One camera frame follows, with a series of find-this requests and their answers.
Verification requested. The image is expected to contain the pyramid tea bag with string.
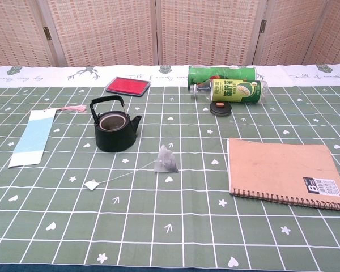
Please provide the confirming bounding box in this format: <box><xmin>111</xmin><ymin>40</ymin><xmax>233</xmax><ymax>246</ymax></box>
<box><xmin>84</xmin><ymin>143</ymin><xmax>180</xmax><ymax>191</ymax></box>

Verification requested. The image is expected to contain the blue white bookmark pink tassel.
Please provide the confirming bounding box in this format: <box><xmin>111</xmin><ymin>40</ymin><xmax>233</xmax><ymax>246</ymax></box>
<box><xmin>7</xmin><ymin>104</ymin><xmax>88</xmax><ymax>169</ymax></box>

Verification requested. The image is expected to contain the black cast iron teapot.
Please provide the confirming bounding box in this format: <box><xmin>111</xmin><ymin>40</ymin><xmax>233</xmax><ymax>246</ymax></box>
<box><xmin>90</xmin><ymin>95</ymin><xmax>143</xmax><ymax>153</ymax></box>

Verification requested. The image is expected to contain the green label tea bottle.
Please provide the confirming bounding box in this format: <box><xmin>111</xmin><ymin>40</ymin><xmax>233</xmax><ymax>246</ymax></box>
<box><xmin>189</xmin><ymin>79</ymin><xmax>269</xmax><ymax>104</ymax></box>

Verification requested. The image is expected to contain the green chips can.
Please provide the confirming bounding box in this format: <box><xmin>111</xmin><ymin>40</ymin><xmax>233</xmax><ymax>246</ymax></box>
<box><xmin>186</xmin><ymin>65</ymin><xmax>258</xmax><ymax>88</ymax></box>

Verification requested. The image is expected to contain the bamboo folding screen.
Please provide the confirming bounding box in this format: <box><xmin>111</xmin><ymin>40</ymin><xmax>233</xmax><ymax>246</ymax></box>
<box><xmin>0</xmin><ymin>0</ymin><xmax>340</xmax><ymax>69</ymax></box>

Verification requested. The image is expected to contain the brown spiral notebook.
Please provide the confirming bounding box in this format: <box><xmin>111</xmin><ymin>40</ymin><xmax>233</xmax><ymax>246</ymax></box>
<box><xmin>227</xmin><ymin>138</ymin><xmax>340</xmax><ymax>213</ymax></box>

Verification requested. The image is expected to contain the red ink pad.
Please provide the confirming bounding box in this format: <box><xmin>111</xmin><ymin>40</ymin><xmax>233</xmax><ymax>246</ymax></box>
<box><xmin>105</xmin><ymin>76</ymin><xmax>151</xmax><ymax>97</ymax></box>

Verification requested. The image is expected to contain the green checked tablecloth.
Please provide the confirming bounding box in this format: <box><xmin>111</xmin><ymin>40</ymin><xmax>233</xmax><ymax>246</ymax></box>
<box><xmin>0</xmin><ymin>64</ymin><xmax>340</xmax><ymax>269</ymax></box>

